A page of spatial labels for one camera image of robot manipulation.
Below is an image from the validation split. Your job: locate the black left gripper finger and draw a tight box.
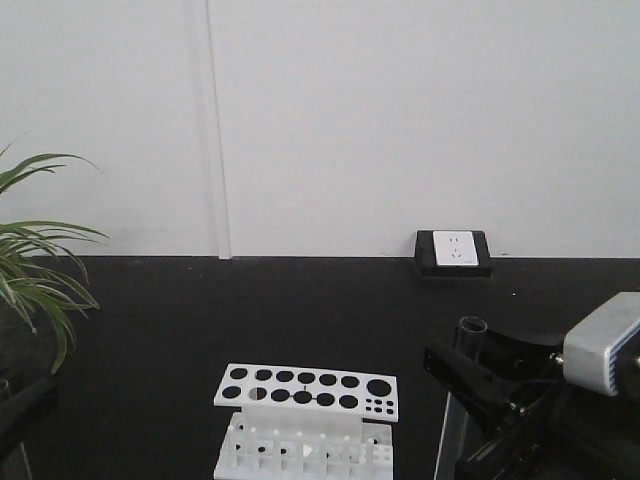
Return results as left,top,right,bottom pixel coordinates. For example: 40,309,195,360
1,379,58,453

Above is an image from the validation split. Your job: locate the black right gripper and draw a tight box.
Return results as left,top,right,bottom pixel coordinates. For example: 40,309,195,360
423,329,639,479

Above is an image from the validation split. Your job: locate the tall clear test tube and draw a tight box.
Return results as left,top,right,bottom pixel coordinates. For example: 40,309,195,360
433,316,488,479

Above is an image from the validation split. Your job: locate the green spider plant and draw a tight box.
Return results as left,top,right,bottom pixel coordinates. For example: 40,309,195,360
0,142,111,375

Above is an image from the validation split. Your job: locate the black white power socket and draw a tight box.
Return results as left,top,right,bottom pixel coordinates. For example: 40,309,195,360
414,230,492,278

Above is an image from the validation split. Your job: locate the white test tube rack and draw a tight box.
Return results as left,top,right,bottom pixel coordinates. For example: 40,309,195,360
213,363,399,479

